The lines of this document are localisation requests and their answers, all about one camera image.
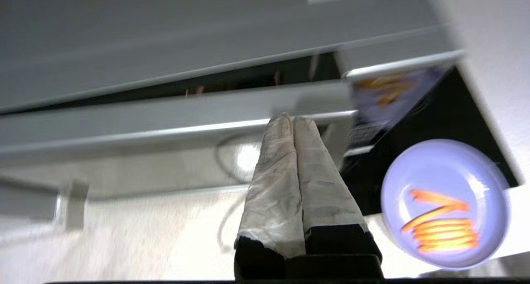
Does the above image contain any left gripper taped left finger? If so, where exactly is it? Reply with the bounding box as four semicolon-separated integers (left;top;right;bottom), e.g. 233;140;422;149
234;112;306;280

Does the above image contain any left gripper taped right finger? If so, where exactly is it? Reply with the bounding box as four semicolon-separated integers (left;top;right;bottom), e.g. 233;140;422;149
293;116;382;255

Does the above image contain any lilac round plate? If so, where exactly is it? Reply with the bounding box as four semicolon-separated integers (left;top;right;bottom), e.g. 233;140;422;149
380;139;511;270

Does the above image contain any silver Panasonic microwave oven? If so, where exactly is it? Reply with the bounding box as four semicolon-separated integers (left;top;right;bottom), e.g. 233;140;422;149
0;0;464;152

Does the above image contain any golden french fry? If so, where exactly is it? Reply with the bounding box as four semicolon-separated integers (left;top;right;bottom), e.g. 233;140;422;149
414;225;477;237
414;232;480;245
401;205;456;233
418;241;480;253
410;189;470;212
414;219;473;231

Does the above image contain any black induction cooktop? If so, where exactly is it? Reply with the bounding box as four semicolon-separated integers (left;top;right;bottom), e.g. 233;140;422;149
340;65;520;216

